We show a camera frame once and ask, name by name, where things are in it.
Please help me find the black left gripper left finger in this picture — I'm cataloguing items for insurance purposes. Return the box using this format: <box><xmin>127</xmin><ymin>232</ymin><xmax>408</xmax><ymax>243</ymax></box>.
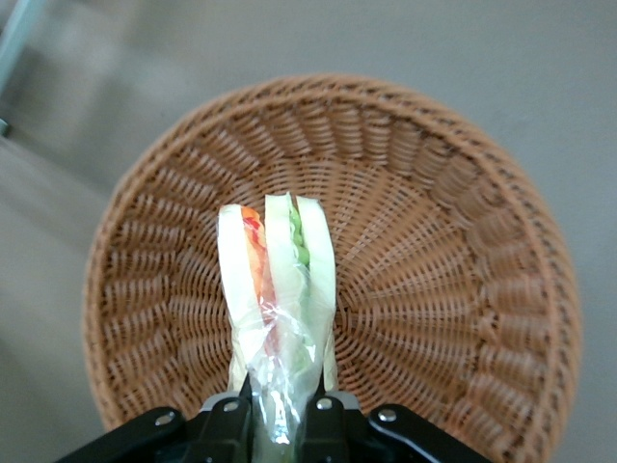
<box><xmin>190</xmin><ymin>389</ymin><xmax>254</xmax><ymax>463</ymax></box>

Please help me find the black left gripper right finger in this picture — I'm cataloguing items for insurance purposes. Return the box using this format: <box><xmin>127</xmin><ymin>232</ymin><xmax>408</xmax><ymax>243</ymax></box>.
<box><xmin>299</xmin><ymin>390</ymin><xmax>363</xmax><ymax>463</ymax></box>

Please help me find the plastic triangle sandwich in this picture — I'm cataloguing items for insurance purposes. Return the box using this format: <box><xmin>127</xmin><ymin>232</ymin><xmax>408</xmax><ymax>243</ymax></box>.
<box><xmin>216</xmin><ymin>191</ymin><xmax>339</xmax><ymax>448</ymax></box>

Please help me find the brown round wicker basket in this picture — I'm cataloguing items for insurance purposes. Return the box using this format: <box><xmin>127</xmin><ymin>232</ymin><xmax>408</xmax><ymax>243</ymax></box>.
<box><xmin>82</xmin><ymin>72</ymin><xmax>582</xmax><ymax>463</ymax></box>

